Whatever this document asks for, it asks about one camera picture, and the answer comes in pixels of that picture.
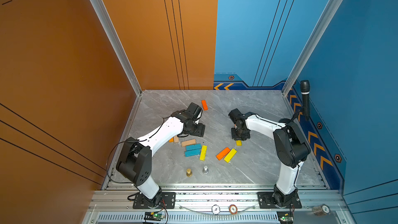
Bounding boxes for tan wooden block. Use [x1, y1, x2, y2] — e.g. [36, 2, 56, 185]
[181, 139, 197, 147]

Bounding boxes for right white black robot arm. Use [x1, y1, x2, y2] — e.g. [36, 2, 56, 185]
[229, 109, 311, 208]

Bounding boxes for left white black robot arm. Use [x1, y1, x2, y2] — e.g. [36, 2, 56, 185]
[116, 103, 205, 207]

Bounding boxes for upper teal block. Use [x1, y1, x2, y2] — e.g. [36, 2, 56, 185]
[186, 144, 202, 151]

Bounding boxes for orange block near centre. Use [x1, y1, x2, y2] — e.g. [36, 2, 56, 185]
[216, 147, 231, 161]

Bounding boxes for far left orange block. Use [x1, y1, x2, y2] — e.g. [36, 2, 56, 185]
[201, 100, 208, 111]

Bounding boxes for lower teal block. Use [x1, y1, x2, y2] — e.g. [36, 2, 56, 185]
[184, 149, 201, 157]

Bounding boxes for yellow block beside teal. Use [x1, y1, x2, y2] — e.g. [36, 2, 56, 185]
[200, 145, 207, 161]

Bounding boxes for silver weight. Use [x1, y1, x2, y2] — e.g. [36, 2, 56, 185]
[203, 166, 209, 174]

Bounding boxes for brass weight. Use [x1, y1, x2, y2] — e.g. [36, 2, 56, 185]
[186, 168, 192, 177]

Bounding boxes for copper round dial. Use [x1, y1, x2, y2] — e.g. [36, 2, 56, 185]
[229, 204, 238, 215]

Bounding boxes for white round dial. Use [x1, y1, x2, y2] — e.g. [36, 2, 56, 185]
[211, 205, 220, 215]

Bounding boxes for black microphone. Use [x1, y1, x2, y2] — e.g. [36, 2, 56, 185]
[300, 80, 311, 121]

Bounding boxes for left green circuit board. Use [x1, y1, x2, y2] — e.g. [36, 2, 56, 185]
[143, 212, 166, 224]

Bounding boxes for green circuit board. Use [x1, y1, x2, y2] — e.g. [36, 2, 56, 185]
[143, 212, 166, 224]
[277, 212, 294, 224]

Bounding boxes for right green circuit board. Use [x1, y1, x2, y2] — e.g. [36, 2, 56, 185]
[277, 212, 294, 224]

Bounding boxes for tape roll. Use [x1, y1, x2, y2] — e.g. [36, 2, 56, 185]
[312, 204, 331, 216]

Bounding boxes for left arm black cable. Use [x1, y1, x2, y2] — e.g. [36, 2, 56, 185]
[105, 139, 137, 185]

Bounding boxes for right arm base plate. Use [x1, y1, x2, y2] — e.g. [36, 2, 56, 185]
[257, 190, 302, 209]

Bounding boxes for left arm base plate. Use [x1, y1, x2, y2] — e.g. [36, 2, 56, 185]
[133, 192, 176, 210]

